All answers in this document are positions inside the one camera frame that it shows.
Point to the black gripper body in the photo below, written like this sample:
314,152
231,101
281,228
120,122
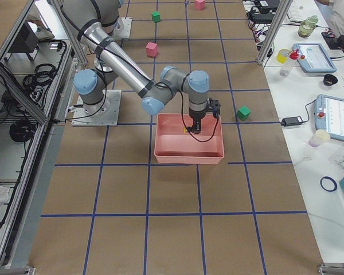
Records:
195,118

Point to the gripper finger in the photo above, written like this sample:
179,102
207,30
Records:
197,127
190,129

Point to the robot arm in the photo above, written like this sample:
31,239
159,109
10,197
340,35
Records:
92,23

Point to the pink plastic bin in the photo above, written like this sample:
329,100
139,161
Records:
172,145

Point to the green cube far right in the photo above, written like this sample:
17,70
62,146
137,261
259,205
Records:
243,113

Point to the green cube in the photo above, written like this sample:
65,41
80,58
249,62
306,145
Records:
243,113
155,16

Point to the pink cube centre front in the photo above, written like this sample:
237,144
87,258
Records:
152,49

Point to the small black power adapter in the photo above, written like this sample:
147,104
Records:
291,121

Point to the yellow tape roll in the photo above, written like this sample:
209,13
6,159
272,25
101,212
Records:
282,55

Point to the green cube near front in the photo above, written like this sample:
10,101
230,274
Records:
155,16

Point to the pink cube near gripper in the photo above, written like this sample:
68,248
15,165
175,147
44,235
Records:
199,4

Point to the teach pendant far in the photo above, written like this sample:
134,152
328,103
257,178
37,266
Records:
316,59

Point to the teach pendant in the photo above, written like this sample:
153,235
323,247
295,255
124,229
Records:
316,59
329,115

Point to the teach pendant near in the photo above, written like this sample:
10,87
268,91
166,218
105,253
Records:
329,115

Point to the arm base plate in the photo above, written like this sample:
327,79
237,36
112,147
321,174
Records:
122,29
101,114

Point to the aluminium frame post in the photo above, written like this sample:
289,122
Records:
280,14

